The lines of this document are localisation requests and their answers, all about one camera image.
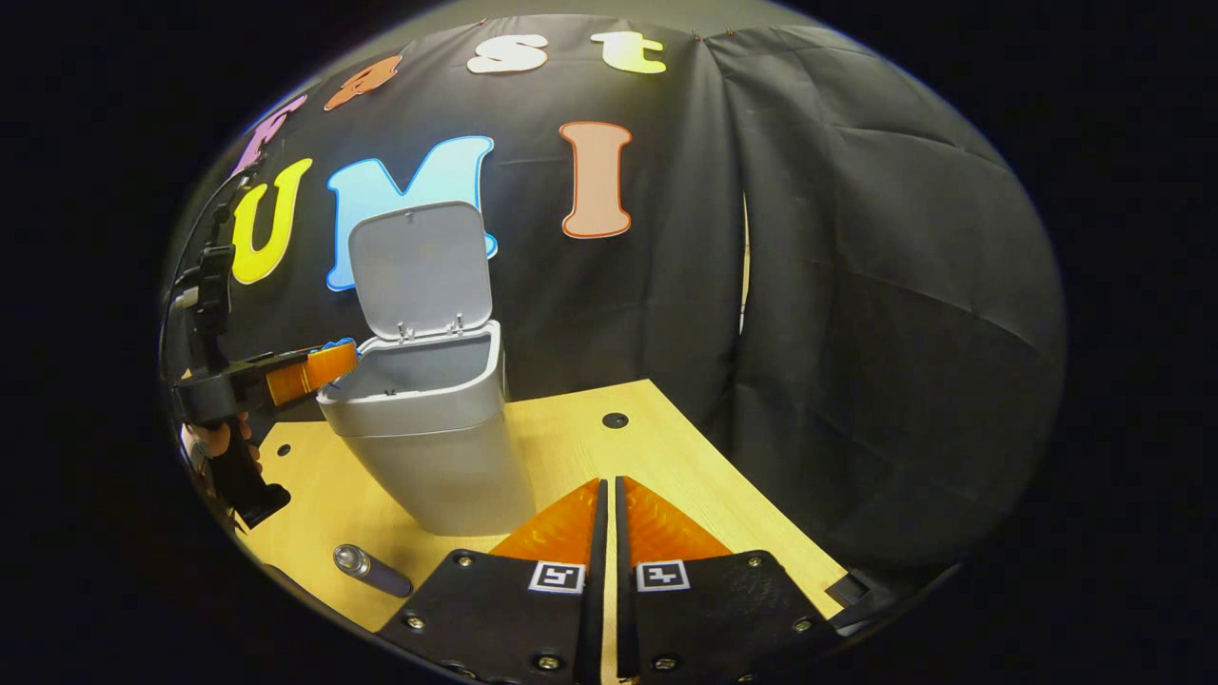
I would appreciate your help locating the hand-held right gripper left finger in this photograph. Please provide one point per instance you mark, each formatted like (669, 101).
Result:
(596, 609)

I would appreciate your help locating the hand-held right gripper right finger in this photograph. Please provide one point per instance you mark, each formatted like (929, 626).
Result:
(625, 609)

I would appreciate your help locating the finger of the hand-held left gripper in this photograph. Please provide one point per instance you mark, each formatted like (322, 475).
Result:
(304, 373)

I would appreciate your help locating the blue paper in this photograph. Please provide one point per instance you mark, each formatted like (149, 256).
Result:
(338, 344)

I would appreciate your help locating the white desktop garbage bin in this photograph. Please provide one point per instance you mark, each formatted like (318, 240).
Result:
(428, 447)

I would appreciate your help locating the silver pop can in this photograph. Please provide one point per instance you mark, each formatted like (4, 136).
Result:
(376, 573)

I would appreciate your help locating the wooden desktop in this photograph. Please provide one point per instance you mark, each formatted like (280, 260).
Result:
(590, 447)

